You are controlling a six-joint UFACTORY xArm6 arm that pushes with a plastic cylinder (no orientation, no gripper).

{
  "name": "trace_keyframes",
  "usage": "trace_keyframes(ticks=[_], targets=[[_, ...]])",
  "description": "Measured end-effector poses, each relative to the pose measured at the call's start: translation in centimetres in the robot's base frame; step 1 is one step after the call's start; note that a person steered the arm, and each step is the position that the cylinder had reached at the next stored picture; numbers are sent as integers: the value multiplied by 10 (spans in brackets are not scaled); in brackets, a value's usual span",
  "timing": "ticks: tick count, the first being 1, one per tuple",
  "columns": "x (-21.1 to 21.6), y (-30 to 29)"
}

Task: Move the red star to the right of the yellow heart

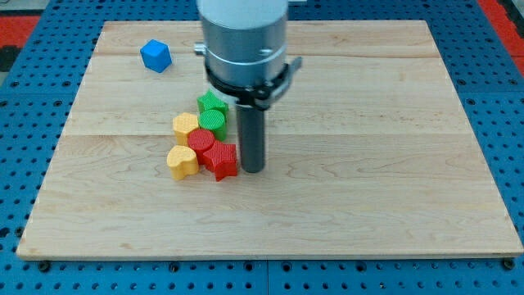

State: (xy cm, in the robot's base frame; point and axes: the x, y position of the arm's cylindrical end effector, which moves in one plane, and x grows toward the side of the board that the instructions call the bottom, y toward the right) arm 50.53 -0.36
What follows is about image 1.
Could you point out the red star block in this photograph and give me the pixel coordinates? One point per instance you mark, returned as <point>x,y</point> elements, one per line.
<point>221,159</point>

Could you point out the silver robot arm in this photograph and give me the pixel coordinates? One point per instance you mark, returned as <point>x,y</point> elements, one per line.
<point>245,40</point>

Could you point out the green star block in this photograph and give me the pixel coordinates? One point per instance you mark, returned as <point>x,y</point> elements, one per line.
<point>208,101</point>

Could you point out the yellow heart block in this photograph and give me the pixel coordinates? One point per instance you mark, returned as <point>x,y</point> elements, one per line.
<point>182,162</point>

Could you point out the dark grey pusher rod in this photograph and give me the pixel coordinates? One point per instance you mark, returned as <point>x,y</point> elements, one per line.
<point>251,138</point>

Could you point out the green cylinder block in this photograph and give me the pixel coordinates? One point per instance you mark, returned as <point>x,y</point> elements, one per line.
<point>215,122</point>

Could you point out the red cylinder block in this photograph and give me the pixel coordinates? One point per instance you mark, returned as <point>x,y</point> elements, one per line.
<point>200,141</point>

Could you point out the yellow hexagon block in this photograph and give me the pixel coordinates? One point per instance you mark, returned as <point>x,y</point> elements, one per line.
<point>183,124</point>

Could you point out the wooden board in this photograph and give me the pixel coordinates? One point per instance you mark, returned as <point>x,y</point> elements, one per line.
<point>370,155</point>

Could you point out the blue cube block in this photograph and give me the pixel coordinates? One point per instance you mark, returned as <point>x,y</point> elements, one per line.
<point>155,56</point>

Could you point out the black clamp bracket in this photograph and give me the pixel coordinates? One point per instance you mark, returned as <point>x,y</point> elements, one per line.
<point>257,96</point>

